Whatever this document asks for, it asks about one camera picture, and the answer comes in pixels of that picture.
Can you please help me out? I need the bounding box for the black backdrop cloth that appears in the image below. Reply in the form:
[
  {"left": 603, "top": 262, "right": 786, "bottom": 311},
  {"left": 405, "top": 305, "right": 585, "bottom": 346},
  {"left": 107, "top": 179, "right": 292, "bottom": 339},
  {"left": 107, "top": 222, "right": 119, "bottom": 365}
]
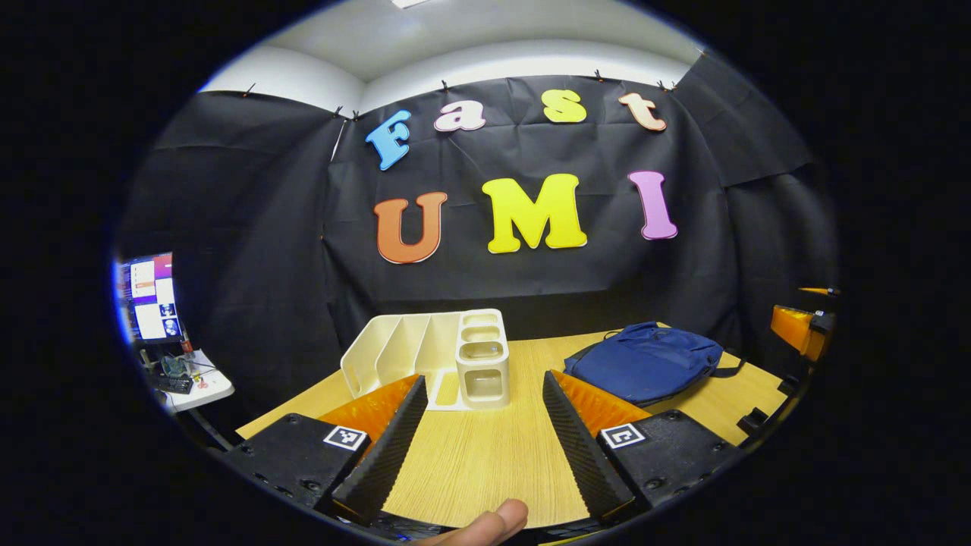
[{"left": 114, "top": 49, "right": 839, "bottom": 425}]

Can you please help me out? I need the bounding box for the black keyboard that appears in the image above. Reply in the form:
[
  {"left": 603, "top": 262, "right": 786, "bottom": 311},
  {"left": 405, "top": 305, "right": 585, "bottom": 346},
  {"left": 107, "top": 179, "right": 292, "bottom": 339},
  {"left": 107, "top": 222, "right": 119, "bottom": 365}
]
[{"left": 148, "top": 372, "right": 196, "bottom": 396}]

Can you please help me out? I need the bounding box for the cream plastic bookshelf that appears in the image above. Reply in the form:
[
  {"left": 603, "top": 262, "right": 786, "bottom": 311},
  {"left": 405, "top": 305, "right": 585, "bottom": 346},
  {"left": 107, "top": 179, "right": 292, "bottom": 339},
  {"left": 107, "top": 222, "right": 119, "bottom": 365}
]
[{"left": 340, "top": 308, "right": 511, "bottom": 412}]

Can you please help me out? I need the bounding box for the white side table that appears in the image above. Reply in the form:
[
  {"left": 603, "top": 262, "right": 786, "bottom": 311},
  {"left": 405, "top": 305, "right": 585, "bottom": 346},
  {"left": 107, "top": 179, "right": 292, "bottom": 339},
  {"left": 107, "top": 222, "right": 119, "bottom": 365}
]
[{"left": 156, "top": 349, "right": 236, "bottom": 414}]

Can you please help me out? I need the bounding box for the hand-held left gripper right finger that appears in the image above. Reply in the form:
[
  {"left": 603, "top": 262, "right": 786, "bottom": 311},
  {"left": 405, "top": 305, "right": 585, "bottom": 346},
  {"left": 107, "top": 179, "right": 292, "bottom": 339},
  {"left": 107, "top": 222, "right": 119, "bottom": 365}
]
[{"left": 542, "top": 369, "right": 744, "bottom": 524}]

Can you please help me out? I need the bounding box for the blue schoolbag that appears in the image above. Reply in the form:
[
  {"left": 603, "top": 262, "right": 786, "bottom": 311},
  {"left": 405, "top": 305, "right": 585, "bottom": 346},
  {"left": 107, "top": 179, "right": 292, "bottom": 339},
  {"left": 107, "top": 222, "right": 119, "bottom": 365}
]
[{"left": 563, "top": 321, "right": 748, "bottom": 409}]

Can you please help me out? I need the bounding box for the computer monitor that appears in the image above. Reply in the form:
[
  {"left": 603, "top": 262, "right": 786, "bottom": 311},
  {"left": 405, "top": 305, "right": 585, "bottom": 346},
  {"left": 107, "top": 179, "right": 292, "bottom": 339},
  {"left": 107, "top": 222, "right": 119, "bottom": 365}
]
[{"left": 115, "top": 253, "right": 181, "bottom": 346}]

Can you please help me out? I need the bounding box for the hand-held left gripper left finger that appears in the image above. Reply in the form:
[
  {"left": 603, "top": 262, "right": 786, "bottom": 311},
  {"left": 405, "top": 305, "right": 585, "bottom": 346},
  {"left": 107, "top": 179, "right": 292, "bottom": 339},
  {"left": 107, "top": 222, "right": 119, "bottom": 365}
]
[{"left": 220, "top": 374, "right": 429, "bottom": 526}]

